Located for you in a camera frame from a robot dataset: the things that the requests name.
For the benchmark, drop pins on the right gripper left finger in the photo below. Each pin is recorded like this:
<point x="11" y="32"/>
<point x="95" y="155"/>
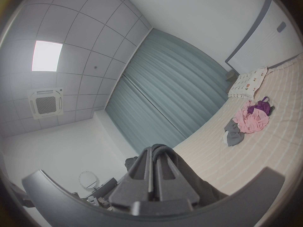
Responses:
<point x="137" y="185"/>

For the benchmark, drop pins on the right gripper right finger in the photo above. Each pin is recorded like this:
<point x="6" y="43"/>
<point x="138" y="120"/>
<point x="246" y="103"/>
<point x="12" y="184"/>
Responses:
<point x="170" y="188"/>

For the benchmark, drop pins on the black long-sleeved top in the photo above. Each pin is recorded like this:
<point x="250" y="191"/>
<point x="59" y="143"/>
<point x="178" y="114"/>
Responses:
<point x="201" y="181"/>

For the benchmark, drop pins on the bed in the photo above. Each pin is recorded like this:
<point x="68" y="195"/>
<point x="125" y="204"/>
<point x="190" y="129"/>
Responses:
<point x="236" y="159"/>

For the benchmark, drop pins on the round white-framed mirror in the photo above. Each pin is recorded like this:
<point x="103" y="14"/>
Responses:
<point x="88" y="180"/>

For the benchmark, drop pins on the blue-green curtain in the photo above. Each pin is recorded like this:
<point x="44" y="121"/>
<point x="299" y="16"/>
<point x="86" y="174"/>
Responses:
<point x="142" y="117"/>
<point x="180" y="74"/>

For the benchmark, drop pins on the white garment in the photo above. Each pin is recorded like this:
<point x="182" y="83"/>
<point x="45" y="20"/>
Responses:
<point x="225" y="138"/>

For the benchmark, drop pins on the grey garment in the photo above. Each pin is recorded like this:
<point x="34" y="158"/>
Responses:
<point x="234" y="136"/>

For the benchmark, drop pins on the pink garment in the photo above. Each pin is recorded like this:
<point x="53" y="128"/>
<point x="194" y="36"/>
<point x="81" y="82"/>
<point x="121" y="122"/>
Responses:
<point x="253" y="122"/>

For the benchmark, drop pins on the ceiling air conditioner vent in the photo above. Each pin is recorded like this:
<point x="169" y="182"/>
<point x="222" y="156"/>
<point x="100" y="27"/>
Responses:
<point x="46" y="104"/>

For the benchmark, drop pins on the purple garment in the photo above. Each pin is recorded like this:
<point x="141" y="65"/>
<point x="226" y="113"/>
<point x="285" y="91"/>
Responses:
<point x="262" y="106"/>

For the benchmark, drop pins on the grey bedside table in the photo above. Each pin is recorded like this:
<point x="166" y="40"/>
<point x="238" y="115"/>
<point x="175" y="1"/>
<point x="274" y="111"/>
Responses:
<point x="232" y="76"/>

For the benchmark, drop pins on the white printed pillow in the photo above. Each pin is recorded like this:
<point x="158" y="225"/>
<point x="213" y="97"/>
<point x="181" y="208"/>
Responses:
<point x="248" y="84"/>

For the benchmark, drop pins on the square ceiling light panel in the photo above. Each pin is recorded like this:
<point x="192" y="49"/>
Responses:
<point x="47" y="55"/>

